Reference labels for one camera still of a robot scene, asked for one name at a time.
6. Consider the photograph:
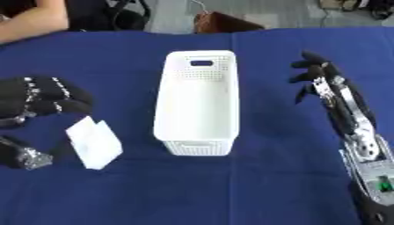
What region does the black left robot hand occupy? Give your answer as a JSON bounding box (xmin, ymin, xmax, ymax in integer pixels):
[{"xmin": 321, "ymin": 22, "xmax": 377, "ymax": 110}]
[{"xmin": 0, "ymin": 76, "xmax": 96, "ymax": 171}]

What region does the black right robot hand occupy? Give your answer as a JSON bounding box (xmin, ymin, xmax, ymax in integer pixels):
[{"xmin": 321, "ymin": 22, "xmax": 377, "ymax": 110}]
[{"xmin": 288, "ymin": 50, "xmax": 379, "ymax": 139}]

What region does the white folded paper packet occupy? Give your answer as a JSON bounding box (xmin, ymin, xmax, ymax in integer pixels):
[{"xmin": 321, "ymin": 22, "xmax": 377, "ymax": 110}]
[{"xmin": 64, "ymin": 115, "xmax": 125, "ymax": 171}]

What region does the black office chair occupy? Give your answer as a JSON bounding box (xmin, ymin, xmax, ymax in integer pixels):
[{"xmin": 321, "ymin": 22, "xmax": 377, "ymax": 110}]
[{"xmin": 64, "ymin": 0, "xmax": 154, "ymax": 32}]

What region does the brown bag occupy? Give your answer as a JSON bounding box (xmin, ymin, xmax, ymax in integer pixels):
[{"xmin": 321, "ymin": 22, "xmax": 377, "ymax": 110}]
[{"xmin": 192, "ymin": 11, "xmax": 266, "ymax": 34}]

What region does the white perforated plastic basket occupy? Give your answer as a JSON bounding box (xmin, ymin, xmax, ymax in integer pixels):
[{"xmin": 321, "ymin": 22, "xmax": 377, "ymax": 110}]
[{"xmin": 152, "ymin": 49, "xmax": 242, "ymax": 156}]

